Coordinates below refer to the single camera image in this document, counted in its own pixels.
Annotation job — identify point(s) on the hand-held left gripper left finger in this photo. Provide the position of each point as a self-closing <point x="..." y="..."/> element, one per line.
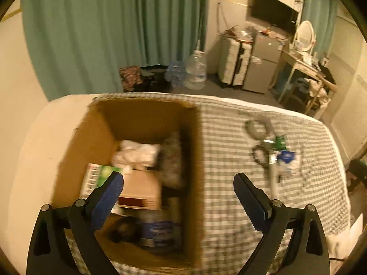
<point x="110" y="200"/>

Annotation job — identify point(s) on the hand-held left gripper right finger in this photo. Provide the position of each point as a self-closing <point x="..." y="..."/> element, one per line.
<point x="252" y="203"/>

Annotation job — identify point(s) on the green white carton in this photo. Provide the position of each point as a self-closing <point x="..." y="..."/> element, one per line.
<point x="94" y="174"/>

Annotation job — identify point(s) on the small brown carton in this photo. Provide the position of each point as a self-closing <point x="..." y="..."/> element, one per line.
<point x="140" y="186"/>

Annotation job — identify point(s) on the black round item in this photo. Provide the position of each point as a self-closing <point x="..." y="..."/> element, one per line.
<point x="124" y="230"/>

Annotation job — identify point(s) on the grey scissors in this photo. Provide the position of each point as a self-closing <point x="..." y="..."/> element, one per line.
<point x="273" y="174"/>

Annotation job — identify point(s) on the white tissue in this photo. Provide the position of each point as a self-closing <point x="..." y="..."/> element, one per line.
<point x="134" y="153"/>

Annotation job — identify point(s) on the clear plastic jar blue label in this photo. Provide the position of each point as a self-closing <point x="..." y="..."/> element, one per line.
<point x="160" y="229"/>

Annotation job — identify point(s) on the blue white small packet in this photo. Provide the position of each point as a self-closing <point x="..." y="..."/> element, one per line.
<point x="288" y="157"/>

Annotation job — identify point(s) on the green small packet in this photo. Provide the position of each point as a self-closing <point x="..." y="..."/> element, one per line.
<point x="280" y="142"/>

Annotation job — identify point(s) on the grey cloth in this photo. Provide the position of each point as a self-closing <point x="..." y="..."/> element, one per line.
<point x="172" y="160"/>

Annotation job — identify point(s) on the brown cardboard box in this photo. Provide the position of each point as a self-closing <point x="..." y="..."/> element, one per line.
<point x="137" y="117"/>

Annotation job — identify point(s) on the grey white checked blanket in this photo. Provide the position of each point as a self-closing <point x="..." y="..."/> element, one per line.
<point x="229" y="206"/>

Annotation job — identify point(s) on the white bed mattress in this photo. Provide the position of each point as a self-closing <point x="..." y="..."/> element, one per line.
<point x="43" y="149"/>

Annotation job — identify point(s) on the brown stool teal seat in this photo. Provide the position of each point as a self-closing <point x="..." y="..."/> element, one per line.
<point x="358" y="167"/>

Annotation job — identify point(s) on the floral patterned bag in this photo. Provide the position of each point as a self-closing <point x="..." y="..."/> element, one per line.
<point x="130" y="77"/>

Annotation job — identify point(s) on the white cloth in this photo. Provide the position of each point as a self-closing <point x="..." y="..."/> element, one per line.
<point x="314" y="87"/>

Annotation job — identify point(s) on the black bag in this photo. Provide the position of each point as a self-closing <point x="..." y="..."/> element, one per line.
<point x="153" y="76"/>

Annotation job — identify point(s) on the grey mini fridge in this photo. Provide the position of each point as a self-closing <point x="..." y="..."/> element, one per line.
<point x="261" y="63"/>

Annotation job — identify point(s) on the wooden chair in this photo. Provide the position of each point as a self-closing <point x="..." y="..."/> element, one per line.
<point x="329" y="84"/>

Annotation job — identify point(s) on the crushed plastic bottle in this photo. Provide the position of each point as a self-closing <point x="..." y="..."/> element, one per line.
<point x="175" y="73"/>

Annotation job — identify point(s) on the white ribbed suitcase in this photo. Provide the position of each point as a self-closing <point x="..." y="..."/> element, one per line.
<point x="229" y="60"/>

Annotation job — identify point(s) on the large clear water bottle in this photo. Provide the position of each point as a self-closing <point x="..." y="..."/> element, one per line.
<point x="195" y="68"/>

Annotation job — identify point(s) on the cream dressing desk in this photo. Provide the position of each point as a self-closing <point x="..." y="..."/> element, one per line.
<point x="298" y="63"/>

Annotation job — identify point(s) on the clear plastic bag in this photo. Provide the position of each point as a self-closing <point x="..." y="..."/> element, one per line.
<point x="246" y="35"/>

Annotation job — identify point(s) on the white oval mirror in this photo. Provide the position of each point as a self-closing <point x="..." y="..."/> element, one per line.
<point x="305" y="33"/>

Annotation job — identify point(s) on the green curtain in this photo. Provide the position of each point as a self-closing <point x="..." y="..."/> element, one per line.
<point x="315" y="5"/>
<point x="100" y="20"/>

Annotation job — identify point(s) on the black television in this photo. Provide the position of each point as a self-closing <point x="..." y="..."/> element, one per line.
<point x="272" y="11"/>

